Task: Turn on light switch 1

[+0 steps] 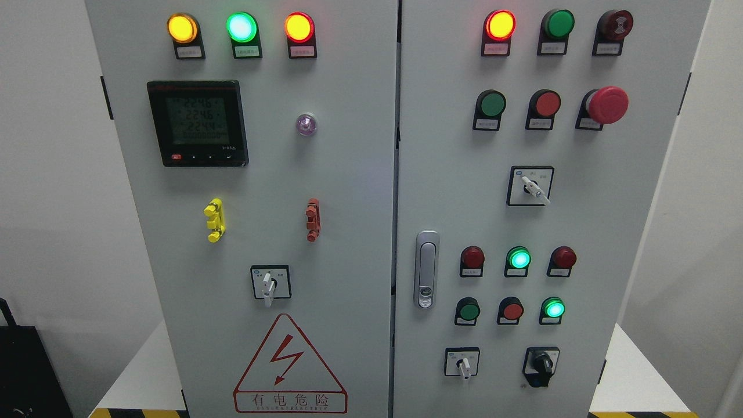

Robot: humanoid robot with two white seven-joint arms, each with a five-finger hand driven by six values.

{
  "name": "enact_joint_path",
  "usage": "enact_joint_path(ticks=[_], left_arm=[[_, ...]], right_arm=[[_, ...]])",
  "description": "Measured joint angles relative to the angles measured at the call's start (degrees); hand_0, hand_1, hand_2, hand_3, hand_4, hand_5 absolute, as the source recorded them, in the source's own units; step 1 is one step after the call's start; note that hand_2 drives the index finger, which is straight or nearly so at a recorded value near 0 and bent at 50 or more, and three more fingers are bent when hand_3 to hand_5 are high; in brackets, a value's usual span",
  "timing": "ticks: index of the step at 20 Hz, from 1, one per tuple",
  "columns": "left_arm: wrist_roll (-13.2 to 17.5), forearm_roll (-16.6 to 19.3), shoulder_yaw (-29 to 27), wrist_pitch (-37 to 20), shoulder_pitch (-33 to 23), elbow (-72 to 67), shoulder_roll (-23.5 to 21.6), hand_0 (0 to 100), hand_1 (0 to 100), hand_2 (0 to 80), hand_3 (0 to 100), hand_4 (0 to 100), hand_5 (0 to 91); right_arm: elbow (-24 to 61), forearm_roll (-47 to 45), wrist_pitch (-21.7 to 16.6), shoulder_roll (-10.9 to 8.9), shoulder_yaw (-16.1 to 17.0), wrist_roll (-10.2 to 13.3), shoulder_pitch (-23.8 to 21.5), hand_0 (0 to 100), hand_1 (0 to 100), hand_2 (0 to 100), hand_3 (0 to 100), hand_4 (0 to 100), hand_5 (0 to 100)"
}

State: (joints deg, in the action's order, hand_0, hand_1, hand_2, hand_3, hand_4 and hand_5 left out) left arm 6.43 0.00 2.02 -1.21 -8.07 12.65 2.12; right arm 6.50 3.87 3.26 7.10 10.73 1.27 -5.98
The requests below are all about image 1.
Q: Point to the white rotary switch upper right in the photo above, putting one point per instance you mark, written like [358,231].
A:
[530,186]

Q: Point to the red push button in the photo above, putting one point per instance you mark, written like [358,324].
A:
[542,108]
[510,311]

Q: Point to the clear light bulb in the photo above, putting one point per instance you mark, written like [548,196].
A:
[306,124]

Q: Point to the dark red indicator right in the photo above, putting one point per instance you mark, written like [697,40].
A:
[562,260]

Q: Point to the red push button lower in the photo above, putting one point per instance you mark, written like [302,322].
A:
[510,311]

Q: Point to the red emergency stop mushroom button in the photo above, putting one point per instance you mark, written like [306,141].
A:
[602,106]

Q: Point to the green push button lower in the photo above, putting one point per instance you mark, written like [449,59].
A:
[467,312]

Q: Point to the white rotary switch door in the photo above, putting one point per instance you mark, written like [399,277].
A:
[271,283]

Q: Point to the dark red buzzer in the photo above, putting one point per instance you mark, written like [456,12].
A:
[611,30]

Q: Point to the white platform base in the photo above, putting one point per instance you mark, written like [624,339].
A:
[629,387]

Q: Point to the green lit indicator middle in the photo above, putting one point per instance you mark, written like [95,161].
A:
[517,262]

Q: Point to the grey cabinet door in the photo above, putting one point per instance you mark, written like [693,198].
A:
[454,180]
[341,283]

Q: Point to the green unlit indicator top right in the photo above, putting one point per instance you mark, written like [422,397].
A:
[555,28]

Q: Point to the green lit indicator light top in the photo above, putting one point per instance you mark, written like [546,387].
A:
[244,36]

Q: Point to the white rotary switch lower right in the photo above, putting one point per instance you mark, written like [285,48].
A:
[462,362]

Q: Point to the red terminal clip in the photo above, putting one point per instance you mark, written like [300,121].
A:
[313,222]

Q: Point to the black digital power meter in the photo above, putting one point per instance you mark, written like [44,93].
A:
[199,123]

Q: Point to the red electric hazard warning sticker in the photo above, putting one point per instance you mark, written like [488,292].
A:
[287,375]

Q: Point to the black bag at left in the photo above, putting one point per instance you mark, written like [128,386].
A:
[29,385]

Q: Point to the green lit button lower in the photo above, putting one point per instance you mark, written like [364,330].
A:
[551,311]

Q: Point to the green push button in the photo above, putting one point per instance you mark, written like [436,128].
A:
[467,312]
[488,111]

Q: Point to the green push button upper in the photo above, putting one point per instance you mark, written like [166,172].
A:
[488,111]

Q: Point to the black rotary selector knob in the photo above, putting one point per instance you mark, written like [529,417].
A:
[540,365]

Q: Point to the right grey cabinet door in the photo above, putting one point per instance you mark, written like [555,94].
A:
[454,180]

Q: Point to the dark red indicator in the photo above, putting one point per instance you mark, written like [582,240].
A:
[562,260]
[472,262]

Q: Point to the dark red indicator left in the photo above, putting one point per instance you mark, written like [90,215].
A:
[472,262]

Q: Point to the yellow indicator light top left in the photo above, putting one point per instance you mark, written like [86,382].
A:
[185,33]

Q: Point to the red-orange indicator light left door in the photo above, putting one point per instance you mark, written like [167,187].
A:
[300,33]

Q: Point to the white rotary switch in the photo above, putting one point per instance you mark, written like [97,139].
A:
[462,362]
[530,186]

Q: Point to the red push button upper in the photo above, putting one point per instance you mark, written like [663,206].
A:
[542,108]

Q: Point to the silver door latch handle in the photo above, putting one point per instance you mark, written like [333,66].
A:
[427,245]

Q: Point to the yellow terminal clip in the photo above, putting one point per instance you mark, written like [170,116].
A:
[215,220]

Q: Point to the left grey cabinet door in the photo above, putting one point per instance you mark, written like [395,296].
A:
[341,283]

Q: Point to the red lit indicator right door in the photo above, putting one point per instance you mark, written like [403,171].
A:
[497,31]

